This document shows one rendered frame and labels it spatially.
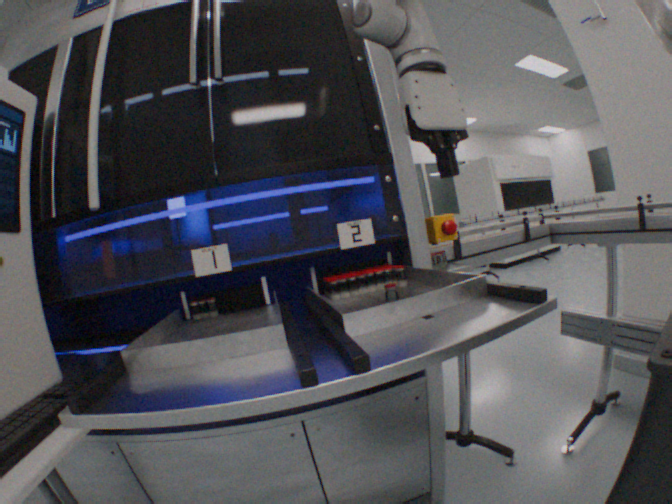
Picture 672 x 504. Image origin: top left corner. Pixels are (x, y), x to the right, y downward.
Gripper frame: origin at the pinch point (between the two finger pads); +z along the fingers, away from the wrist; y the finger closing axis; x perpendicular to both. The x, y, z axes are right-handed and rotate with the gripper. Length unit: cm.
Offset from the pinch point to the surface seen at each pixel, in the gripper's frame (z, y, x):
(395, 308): 19.8, 11.9, -2.0
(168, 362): 21, 46, -4
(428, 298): 19.7, 6.1, -2.0
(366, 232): 8.4, 4.5, -30.0
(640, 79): -44, -143, 1
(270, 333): 19.8, 30.1, -4.1
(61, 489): 57, 98, -12
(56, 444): 30, 67, 6
